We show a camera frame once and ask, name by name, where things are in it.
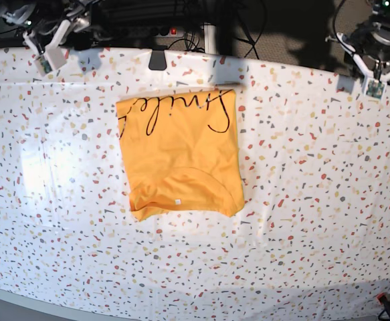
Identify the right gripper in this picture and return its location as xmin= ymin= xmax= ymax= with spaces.
xmin=23 ymin=1 xmax=93 ymax=54

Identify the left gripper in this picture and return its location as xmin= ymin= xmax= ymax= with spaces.
xmin=325 ymin=22 xmax=390 ymax=82

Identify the yellow T-shirt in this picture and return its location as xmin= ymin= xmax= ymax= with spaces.
xmin=116 ymin=89 xmax=245 ymax=221

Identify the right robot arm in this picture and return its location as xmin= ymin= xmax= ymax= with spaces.
xmin=0 ymin=1 xmax=95 ymax=55

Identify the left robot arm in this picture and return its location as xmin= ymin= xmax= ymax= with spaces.
xmin=326 ymin=1 xmax=390 ymax=83

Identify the black table clamp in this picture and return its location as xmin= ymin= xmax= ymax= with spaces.
xmin=149 ymin=45 xmax=167 ymax=71

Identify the white power strip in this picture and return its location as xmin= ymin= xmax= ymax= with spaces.
xmin=107 ymin=25 xmax=185 ymax=37

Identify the terrazzo patterned table cloth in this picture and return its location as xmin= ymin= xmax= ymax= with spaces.
xmin=0 ymin=48 xmax=390 ymax=320

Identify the red clamp at corner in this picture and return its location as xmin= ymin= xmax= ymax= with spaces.
xmin=377 ymin=293 xmax=390 ymax=321

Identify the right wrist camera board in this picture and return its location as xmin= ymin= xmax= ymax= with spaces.
xmin=34 ymin=49 xmax=66 ymax=76

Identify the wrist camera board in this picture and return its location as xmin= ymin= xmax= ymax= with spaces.
xmin=362 ymin=77 xmax=387 ymax=100
xmin=34 ymin=49 xmax=66 ymax=76

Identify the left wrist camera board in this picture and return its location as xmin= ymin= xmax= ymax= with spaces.
xmin=362 ymin=77 xmax=387 ymax=100

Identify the aluminium frame post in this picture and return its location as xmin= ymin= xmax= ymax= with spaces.
xmin=203 ymin=23 xmax=219 ymax=55

